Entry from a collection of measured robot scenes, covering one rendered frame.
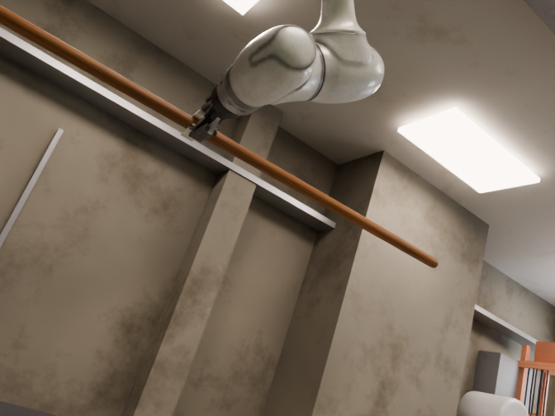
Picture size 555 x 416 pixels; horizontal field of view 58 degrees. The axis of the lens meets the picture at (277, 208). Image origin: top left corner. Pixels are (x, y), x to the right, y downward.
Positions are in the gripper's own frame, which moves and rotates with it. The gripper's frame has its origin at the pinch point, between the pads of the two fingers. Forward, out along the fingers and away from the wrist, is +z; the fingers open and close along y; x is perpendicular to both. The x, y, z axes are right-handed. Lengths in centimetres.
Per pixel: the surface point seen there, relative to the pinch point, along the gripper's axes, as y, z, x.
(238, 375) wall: 38, 319, 199
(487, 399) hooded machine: -22, 260, 462
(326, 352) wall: -1, 253, 238
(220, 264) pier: -41, 291, 134
